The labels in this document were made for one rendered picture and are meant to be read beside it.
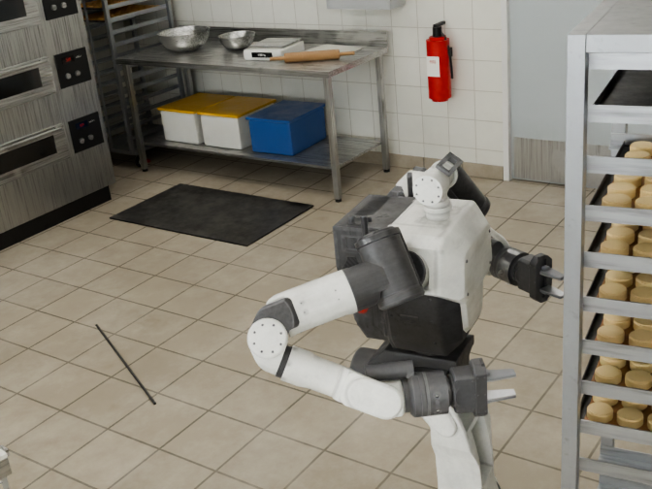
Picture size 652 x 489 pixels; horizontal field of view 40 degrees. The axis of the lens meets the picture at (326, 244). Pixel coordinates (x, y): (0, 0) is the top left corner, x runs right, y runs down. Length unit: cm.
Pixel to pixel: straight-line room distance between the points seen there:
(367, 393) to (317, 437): 193
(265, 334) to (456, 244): 45
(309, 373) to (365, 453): 182
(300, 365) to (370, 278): 21
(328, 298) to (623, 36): 71
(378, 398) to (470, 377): 18
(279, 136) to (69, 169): 143
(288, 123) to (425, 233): 431
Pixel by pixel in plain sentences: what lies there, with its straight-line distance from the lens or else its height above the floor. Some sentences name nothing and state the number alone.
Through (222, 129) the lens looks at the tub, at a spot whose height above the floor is 37.
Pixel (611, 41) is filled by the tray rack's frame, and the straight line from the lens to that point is 152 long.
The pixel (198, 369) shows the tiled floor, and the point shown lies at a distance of 423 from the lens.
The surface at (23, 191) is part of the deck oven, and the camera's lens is 607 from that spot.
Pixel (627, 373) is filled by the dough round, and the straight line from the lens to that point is 185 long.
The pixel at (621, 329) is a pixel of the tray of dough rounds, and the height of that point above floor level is 124.
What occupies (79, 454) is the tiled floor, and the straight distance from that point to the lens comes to 385.
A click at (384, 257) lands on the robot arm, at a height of 139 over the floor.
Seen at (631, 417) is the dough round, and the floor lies 106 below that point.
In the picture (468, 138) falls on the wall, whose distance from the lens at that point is 618.
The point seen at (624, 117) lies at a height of 168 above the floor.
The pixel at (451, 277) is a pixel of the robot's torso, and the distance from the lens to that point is 188.
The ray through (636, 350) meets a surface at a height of 124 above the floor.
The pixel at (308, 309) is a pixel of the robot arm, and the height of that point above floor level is 132.
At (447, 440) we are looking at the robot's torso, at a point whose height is 85.
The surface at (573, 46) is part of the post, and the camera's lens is 153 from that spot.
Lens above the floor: 212
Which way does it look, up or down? 23 degrees down
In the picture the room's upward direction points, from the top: 6 degrees counter-clockwise
